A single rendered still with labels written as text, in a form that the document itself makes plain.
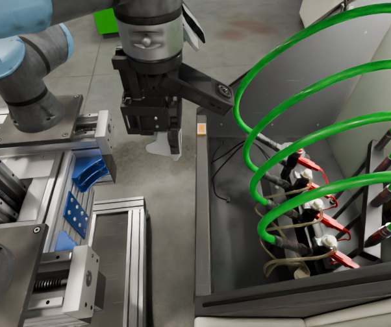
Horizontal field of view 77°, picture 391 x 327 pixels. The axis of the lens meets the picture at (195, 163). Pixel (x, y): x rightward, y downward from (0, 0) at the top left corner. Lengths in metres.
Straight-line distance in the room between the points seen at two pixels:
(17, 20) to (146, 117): 0.19
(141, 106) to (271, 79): 0.62
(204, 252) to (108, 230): 0.99
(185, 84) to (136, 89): 0.07
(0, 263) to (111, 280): 0.89
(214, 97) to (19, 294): 0.51
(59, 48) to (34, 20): 0.65
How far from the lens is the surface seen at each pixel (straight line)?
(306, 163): 0.69
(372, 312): 0.49
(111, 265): 1.47
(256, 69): 0.50
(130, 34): 0.30
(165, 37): 0.30
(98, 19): 3.89
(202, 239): 0.66
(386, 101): 0.90
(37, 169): 0.92
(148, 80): 0.35
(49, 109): 0.87
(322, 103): 1.03
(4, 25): 0.24
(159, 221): 1.75
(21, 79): 0.82
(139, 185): 1.92
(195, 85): 0.35
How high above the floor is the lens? 1.56
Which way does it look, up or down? 51 degrees down
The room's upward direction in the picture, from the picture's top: straight up
